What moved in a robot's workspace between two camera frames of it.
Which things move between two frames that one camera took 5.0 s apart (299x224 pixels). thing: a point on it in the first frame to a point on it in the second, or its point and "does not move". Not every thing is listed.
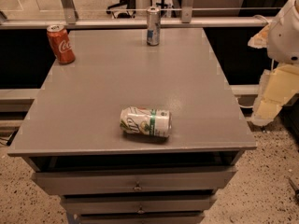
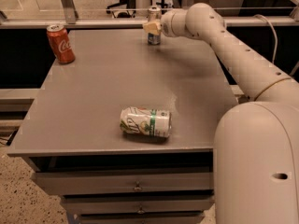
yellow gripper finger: [276, 86] to [173, 22]
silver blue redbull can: [153, 25] does not move
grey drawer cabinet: [77, 150] does not move
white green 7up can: [157, 122] does not move
